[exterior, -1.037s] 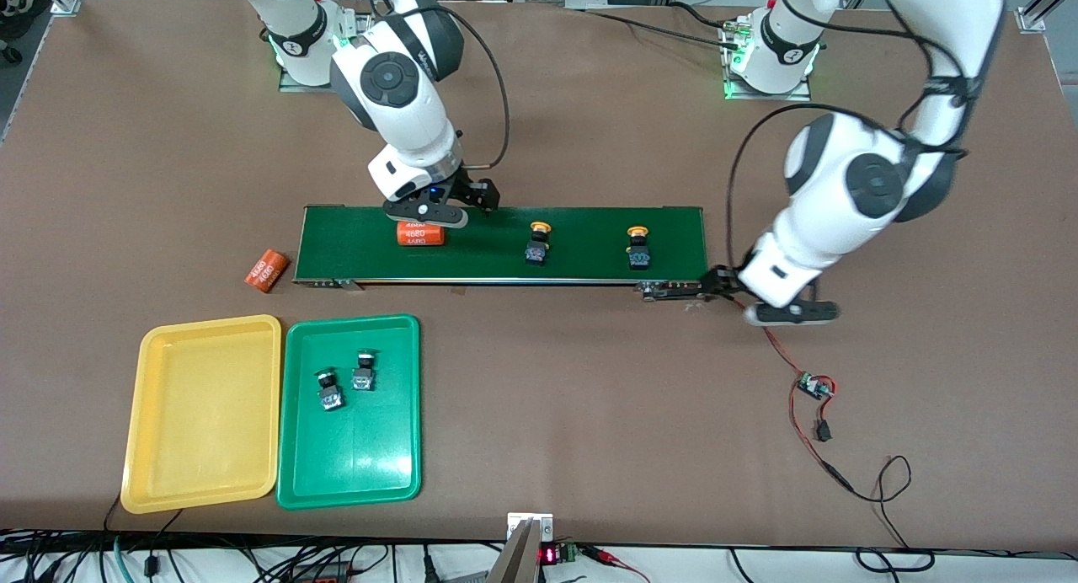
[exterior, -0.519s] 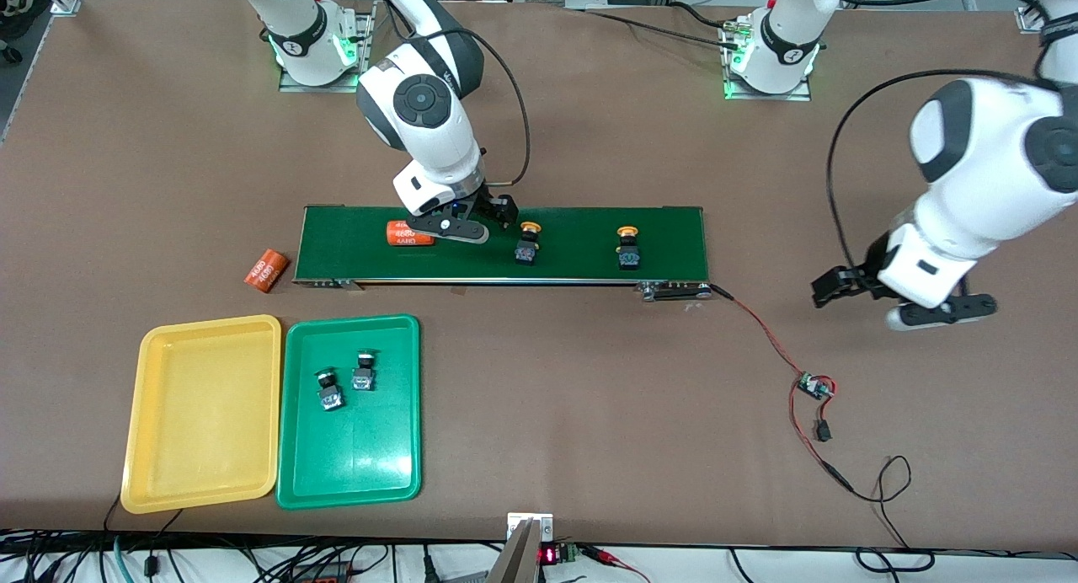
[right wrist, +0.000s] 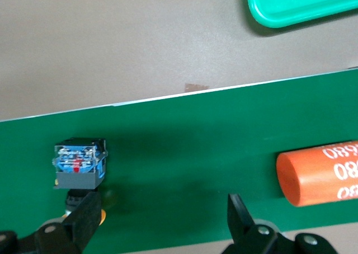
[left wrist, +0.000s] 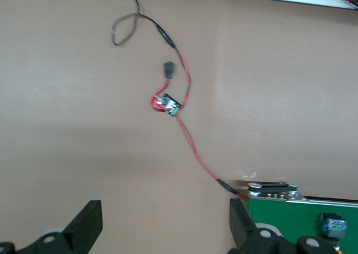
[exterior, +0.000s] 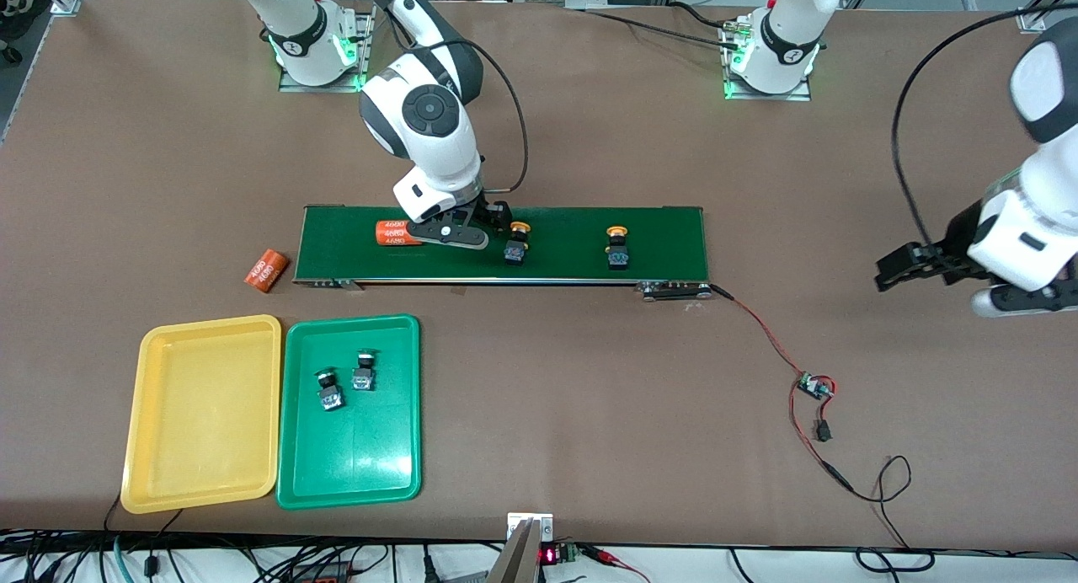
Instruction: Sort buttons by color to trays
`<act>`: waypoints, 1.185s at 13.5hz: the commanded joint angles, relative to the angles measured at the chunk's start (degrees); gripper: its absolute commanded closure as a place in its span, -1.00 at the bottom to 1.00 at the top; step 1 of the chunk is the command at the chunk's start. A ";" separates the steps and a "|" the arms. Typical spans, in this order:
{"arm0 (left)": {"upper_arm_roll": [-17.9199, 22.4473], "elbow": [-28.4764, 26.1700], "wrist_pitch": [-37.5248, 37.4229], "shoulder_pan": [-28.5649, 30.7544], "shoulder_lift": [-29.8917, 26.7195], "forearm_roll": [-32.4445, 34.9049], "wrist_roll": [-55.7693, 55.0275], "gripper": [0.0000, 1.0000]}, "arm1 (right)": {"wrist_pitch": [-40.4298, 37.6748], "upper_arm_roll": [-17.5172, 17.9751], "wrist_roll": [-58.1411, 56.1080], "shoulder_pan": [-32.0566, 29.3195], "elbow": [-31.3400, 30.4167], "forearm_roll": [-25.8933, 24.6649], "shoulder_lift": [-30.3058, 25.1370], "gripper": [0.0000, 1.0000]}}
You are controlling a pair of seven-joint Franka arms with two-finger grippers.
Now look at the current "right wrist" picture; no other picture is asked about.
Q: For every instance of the green plastic tray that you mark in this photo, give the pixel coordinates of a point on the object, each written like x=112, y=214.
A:
x=302, y=2

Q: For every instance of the green conveyor belt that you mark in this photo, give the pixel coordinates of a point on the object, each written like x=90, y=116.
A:
x=181, y=142

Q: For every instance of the orange cylinder white print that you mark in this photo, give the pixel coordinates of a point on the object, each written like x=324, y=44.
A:
x=307, y=175

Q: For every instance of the yellow push button switch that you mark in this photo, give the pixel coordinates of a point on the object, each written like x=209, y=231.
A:
x=78, y=178

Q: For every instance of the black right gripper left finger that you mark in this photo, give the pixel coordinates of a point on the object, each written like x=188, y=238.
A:
x=78, y=228

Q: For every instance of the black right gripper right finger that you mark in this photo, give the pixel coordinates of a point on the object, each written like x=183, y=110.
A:
x=246, y=234

